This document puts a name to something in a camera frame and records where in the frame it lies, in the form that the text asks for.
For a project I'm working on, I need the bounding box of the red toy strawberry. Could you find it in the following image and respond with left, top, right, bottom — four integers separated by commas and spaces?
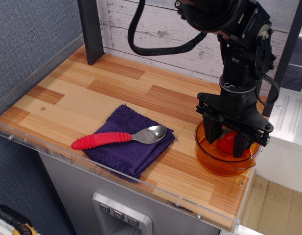
217, 128, 237, 154

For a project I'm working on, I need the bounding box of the orange transparent plastic pot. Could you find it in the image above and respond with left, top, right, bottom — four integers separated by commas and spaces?
195, 121, 261, 176

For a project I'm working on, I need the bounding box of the white toy sink unit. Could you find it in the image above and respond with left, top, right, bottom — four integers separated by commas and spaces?
255, 88, 302, 193

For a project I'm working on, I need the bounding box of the dark left shelf post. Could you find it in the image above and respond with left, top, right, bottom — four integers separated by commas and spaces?
77, 0, 104, 65

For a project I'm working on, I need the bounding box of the purple folded towel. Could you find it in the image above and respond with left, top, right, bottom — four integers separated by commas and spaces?
84, 105, 175, 179

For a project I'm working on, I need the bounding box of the silver toy dispenser panel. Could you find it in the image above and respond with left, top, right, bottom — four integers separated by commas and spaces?
92, 192, 153, 235

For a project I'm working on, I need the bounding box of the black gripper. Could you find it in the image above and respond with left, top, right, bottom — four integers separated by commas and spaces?
197, 92, 274, 158

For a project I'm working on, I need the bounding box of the black braided cable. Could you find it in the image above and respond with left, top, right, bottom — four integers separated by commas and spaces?
127, 0, 207, 56

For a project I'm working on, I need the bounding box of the dark right shelf post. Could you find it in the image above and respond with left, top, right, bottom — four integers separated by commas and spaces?
261, 0, 302, 117

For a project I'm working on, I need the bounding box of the clear acrylic table guard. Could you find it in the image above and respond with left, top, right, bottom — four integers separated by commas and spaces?
0, 36, 254, 235

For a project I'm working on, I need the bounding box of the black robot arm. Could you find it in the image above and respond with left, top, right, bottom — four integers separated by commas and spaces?
175, 0, 279, 158

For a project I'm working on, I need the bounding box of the yellow black object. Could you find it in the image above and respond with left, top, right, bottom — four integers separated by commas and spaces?
0, 205, 39, 235

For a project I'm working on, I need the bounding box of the dark shelf post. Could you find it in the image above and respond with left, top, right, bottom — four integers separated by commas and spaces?
77, 0, 104, 65
261, 0, 302, 117

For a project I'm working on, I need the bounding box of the red handled metal spoon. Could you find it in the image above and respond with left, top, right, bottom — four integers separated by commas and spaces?
71, 125, 167, 150

